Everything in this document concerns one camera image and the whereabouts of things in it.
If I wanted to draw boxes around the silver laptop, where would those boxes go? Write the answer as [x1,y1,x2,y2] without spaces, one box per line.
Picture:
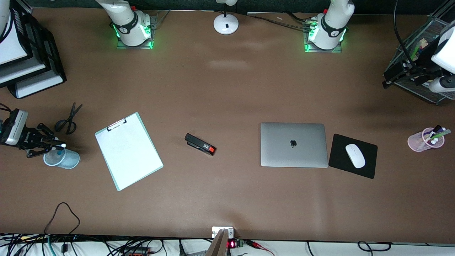
[261,122,329,168]

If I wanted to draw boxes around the white marker black cap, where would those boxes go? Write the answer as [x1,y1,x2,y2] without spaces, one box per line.
[425,125,443,142]

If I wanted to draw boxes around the grey metal mesh tray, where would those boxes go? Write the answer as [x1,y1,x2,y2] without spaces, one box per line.
[390,14,455,105]

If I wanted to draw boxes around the black scissors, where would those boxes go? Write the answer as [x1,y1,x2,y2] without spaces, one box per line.
[55,102,83,135]

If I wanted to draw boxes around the blue mesh pen cup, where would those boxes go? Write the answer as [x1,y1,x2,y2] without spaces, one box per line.
[43,144,80,170]

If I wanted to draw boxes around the black document tray stack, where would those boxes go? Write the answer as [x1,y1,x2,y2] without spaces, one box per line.
[0,0,67,99]

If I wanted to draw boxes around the pink mesh pen cup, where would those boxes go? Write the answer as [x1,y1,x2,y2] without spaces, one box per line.
[407,127,445,153]

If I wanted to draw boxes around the white clipboard teal edge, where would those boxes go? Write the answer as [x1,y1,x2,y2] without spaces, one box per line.
[95,112,164,192]

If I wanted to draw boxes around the white computer mouse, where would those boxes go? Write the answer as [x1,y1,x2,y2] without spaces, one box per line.
[345,144,366,169]

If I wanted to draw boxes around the black mouse pad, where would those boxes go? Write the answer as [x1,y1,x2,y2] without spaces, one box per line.
[328,134,378,179]

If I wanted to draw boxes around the orange power strip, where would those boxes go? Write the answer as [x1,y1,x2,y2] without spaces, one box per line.
[121,246,152,256]

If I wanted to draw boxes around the black stapler red tip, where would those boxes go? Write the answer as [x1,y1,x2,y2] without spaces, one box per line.
[184,133,216,156]

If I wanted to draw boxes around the white lamp base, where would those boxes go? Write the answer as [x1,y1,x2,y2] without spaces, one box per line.
[213,0,239,35]

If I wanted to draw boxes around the red black clip leads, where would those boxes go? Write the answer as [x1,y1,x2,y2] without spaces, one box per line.
[245,240,276,256]

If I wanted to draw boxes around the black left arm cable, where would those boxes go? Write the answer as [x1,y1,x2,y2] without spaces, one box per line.
[393,0,417,69]

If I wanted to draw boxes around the black looped cable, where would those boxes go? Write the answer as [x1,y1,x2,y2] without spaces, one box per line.
[44,202,80,237]

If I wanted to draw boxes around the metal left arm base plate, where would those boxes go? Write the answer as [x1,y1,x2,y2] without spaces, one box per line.
[303,16,343,54]

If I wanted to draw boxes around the tangled black cables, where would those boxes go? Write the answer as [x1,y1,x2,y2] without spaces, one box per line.
[0,233,167,256]

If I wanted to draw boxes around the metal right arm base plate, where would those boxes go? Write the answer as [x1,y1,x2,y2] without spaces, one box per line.
[117,10,169,49]

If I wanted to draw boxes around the black cables behind arm base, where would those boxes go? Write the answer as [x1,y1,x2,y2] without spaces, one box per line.
[246,12,315,32]

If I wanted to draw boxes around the black coiled cable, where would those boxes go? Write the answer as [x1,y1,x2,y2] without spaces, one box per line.
[357,241,392,251]

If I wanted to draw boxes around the white mount plate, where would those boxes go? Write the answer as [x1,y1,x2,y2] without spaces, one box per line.
[212,226,234,239]

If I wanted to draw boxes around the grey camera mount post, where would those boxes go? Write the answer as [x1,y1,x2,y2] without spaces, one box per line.
[205,229,230,256]

